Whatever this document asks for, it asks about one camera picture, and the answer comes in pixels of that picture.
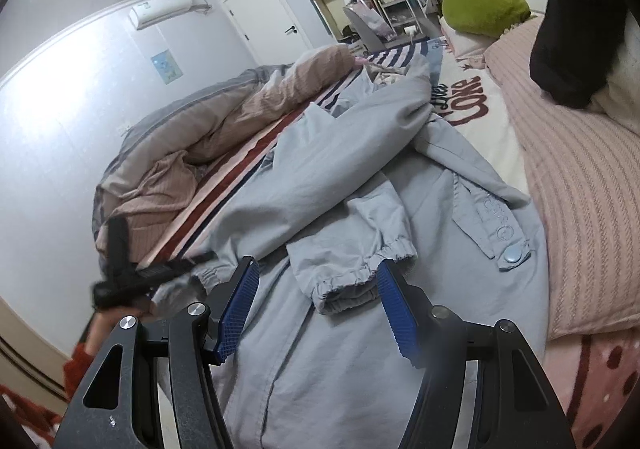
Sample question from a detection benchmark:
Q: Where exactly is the wall poster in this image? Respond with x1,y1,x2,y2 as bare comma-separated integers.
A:
151,49,183,85

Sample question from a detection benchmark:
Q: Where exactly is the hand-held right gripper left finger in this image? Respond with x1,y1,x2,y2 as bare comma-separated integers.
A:
52,256,261,449

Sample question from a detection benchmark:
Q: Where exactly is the green plush pillow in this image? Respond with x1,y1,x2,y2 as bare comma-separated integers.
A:
442,0,532,37

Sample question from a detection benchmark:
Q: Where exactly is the grey chair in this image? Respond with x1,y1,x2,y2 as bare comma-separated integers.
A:
343,4,396,52

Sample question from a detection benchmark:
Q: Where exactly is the white trolley cart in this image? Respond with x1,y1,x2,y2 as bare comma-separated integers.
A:
372,0,426,37

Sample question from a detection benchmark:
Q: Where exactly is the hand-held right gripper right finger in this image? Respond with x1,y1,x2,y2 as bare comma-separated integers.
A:
376,259,573,449

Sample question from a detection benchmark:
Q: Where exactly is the beige ribbed duvet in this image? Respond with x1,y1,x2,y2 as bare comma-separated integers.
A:
95,46,361,255

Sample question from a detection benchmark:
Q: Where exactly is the white door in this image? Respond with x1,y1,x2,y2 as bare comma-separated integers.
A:
221,0,315,66

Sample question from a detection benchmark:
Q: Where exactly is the pink ribbed pillow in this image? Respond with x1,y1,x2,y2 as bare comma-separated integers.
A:
484,15,640,341

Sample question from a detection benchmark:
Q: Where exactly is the cream cloth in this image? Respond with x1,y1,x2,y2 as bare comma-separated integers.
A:
585,14,640,137

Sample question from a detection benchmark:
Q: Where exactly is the pink dotted sheet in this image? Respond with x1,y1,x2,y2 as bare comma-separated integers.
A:
542,329,640,449

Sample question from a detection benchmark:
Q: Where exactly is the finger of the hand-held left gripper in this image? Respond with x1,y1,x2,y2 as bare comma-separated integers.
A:
106,217,132,280
134,251,217,281

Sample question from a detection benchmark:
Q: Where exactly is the light blue jacket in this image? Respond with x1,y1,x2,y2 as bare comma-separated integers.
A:
150,54,551,449

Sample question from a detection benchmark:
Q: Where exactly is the white pillow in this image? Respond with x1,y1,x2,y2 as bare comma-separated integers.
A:
440,15,501,69

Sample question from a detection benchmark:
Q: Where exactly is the white air conditioner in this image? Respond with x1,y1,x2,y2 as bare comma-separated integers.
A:
128,0,211,30

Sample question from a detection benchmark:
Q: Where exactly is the grey duvet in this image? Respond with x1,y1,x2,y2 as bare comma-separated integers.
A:
92,63,296,270

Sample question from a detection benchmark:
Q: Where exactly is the black cloth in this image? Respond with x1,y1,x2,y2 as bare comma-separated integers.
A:
530,0,640,109

